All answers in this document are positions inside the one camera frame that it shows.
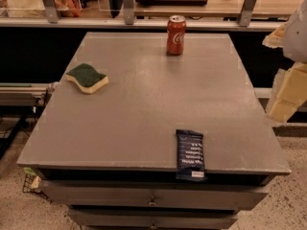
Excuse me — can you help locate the orange snack bag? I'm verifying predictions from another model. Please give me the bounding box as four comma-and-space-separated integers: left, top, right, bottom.
54, 0, 81, 17

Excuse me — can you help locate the upper grey drawer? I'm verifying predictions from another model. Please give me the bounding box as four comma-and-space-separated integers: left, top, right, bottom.
39, 180, 268, 211

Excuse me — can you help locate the blue rxbar wrapper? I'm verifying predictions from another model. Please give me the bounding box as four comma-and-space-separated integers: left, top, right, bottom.
176, 129, 207, 182

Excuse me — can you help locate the metal rail left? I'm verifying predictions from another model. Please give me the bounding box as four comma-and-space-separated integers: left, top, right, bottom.
0, 82, 52, 106

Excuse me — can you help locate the wire basket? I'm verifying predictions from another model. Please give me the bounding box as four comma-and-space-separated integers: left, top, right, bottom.
22, 173, 48, 199

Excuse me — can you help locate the grey drawer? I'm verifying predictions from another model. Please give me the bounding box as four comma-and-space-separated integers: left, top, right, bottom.
39, 180, 268, 211
68, 209, 237, 230

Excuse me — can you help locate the lower grey drawer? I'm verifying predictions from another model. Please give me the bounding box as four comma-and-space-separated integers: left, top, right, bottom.
68, 209, 237, 230

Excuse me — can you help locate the green yellow sponge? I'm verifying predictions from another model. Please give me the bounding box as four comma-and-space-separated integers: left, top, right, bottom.
66, 63, 108, 95

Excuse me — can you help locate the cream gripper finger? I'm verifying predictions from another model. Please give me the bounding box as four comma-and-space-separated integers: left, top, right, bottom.
262, 24, 286, 48
266, 62, 307, 123

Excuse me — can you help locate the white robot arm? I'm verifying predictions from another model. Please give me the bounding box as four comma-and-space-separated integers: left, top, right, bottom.
262, 0, 307, 123

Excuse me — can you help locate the red coke can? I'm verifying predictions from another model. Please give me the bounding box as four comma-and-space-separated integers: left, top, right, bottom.
167, 15, 186, 56

